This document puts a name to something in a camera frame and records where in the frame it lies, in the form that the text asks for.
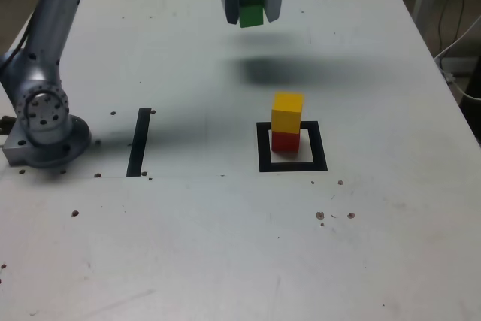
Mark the yellow cube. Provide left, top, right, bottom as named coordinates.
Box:
left=271, top=92, right=304, bottom=135

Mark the red cube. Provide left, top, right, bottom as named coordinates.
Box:
left=271, top=129, right=301, bottom=153

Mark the white cable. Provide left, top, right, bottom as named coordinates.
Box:
left=434, top=15, right=481, bottom=101

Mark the black tape strip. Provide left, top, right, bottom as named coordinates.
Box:
left=126, top=108, right=152, bottom=178

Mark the green cube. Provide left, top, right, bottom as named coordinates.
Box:
left=237, top=0, right=266, bottom=29

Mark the black tape square outline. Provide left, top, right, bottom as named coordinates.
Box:
left=256, top=120, right=328, bottom=174

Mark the black arm base cable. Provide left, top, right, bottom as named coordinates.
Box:
left=0, top=22, right=32, bottom=74

